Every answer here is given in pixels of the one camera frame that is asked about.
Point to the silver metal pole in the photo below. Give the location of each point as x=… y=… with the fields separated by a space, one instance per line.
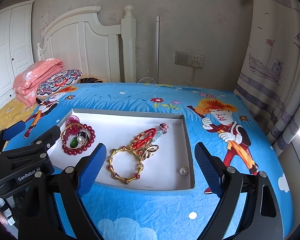
x=157 y=47

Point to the grey white jewelry tray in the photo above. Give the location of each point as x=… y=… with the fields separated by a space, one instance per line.
x=133 y=162

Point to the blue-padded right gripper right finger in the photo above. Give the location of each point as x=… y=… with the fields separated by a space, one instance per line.
x=261 y=217

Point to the folded pink quilt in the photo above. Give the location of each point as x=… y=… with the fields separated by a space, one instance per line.
x=26 y=83

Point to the red flower hair ornament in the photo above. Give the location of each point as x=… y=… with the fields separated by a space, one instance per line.
x=72 y=125

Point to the ship print curtain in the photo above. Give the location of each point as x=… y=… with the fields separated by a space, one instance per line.
x=269 y=81

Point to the patterned round pillow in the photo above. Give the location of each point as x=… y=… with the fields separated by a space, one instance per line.
x=57 y=82

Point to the white wardrobe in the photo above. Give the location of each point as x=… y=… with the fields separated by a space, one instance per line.
x=15 y=46

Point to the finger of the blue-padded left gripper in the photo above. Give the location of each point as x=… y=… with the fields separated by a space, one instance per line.
x=12 y=131
x=45 y=141

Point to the yellow daisy bed sheet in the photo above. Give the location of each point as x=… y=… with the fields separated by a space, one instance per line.
x=13 y=112

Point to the grey wall socket panel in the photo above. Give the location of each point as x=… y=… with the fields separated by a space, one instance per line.
x=189 y=59

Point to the white wooden headboard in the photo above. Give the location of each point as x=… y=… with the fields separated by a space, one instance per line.
x=79 y=39

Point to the white pearl pendant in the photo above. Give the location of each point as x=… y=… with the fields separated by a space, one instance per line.
x=81 y=137

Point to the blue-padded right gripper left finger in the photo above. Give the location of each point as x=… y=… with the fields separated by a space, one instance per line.
x=40 y=217

